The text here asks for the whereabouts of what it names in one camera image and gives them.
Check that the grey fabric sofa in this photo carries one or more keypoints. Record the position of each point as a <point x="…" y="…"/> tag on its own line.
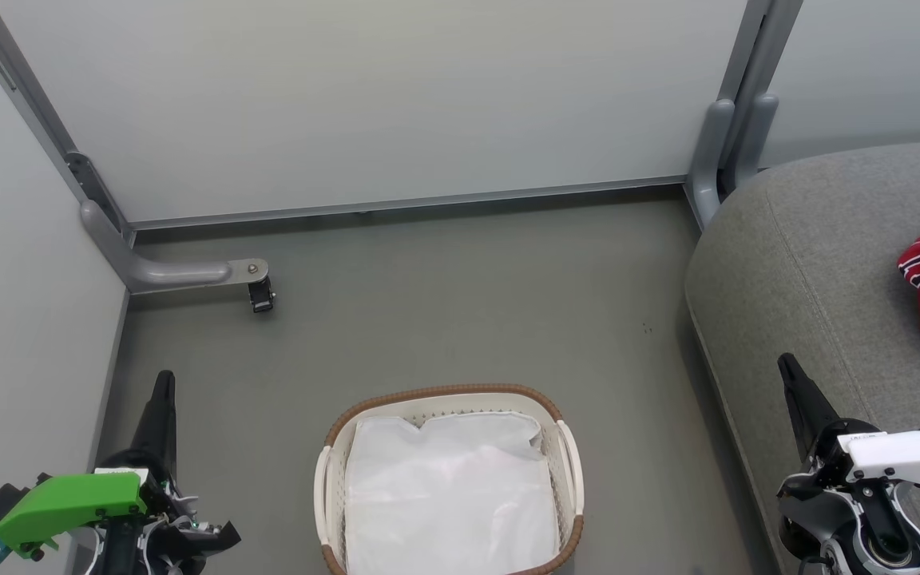
<point x="811" y="263"/>

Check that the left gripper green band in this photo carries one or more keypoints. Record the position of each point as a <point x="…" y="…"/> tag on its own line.
<point x="69" y="503"/>

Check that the grey partition foot bar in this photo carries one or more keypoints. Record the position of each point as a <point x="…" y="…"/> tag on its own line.
<point x="172" y="274"/>

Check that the grey slotted partition post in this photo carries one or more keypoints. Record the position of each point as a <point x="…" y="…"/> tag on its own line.
<point x="25" y="88"/>

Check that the white laundry basket brown rim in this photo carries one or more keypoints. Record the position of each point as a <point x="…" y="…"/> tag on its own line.
<point x="332" y="471"/>

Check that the white cloth basket liner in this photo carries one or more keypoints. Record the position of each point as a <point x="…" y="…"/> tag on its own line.
<point x="452" y="495"/>

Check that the grey partition base rail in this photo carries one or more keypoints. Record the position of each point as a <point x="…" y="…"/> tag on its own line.
<point x="412" y="201"/>

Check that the grey plain partition post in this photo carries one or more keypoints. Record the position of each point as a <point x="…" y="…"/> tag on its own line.
<point x="763" y="40"/>

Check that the black caster wheel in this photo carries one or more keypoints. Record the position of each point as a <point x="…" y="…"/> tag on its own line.
<point x="261" y="297"/>

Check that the grey partition foot bracket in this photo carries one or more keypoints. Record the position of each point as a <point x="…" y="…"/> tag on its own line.
<point x="754" y="136"/>
<point x="709" y="152"/>

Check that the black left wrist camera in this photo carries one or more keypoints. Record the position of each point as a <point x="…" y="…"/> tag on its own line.
<point x="1" y="505"/>

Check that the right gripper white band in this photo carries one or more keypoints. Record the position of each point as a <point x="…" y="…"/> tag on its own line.
<point x="899" y="455"/>

